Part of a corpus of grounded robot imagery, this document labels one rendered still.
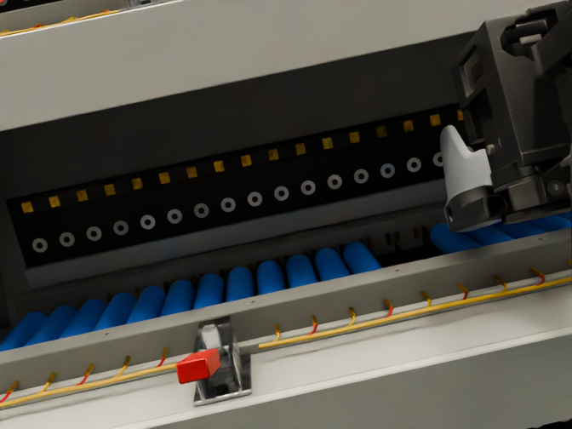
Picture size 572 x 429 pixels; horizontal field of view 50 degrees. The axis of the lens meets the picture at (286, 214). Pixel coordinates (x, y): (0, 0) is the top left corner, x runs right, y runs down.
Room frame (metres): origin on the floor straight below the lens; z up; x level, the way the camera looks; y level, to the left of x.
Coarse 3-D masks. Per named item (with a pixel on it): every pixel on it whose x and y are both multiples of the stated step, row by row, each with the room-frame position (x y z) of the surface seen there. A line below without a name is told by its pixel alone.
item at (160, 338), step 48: (528, 240) 0.35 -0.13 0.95; (336, 288) 0.34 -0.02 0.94; (384, 288) 0.34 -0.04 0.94; (432, 288) 0.34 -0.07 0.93; (480, 288) 0.34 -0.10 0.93; (528, 288) 0.32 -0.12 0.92; (96, 336) 0.34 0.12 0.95; (144, 336) 0.33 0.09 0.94; (192, 336) 0.33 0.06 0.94; (240, 336) 0.34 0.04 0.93; (0, 384) 0.33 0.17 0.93; (48, 384) 0.32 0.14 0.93; (96, 384) 0.32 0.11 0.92
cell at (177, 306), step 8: (184, 280) 0.42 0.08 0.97; (176, 288) 0.40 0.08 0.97; (184, 288) 0.40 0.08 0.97; (192, 288) 0.42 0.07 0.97; (168, 296) 0.40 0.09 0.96; (176, 296) 0.39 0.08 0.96; (184, 296) 0.39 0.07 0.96; (192, 296) 0.41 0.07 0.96; (168, 304) 0.38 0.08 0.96; (176, 304) 0.38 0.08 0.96; (184, 304) 0.38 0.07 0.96; (192, 304) 0.40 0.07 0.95; (168, 312) 0.36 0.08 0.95; (176, 312) 0.36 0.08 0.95
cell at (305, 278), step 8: (296, 256) 0.42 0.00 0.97; (304, 256) 0.42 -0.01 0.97; (288, 264) 0.41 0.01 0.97; (296, 264) 0.40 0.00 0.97; (304, 264) 0.40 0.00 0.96; (288, 272) 0.40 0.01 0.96; (296, 272) 0.39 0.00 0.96; (304, 272) 0.38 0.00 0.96; (312, 272) 0.39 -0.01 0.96; (288, 280) 0.40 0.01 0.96; (296, 280) 0.37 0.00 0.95; (304, 280) 0.37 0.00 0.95; (312, 280) 0.37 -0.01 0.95
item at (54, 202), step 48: (288, 144) 0.44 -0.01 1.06; (336, 144) 0.44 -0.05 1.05; (384, 144) 0.45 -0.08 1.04; (432, 144) 0.45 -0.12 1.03; (480, 144) 0.46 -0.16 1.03; (48, 192) 0.44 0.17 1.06; (96, 192) 0.44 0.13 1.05; (144, 192) 0.44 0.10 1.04; (192, 192) 0.45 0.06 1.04; (240, 192) 0.45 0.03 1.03; (336, 192) 0.46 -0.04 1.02; (48, 240) 0.45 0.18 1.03; (144, 240) 0.46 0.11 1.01
